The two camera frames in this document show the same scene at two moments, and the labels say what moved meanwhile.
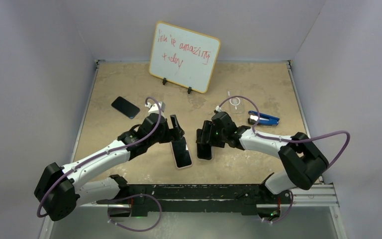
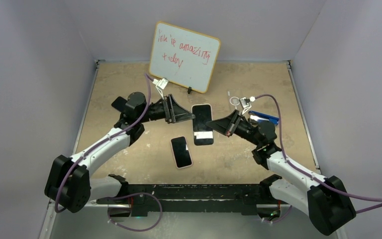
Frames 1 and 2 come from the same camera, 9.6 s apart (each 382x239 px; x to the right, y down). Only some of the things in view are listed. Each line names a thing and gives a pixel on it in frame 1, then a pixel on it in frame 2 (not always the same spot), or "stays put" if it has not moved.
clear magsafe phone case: x=236 y=105 stays put
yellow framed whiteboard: x=183 y=57 stays put
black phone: x=204 y=151 -> x=203 y=134
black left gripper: x=171 y=135 -> x=175 y=114
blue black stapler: x=264 y=119 stays put
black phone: x=125 y=107 stays put
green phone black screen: x=181 y=152 stays put
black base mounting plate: x=243 y=198 stays put
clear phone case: x=212 y=154 -> x=203 y=135
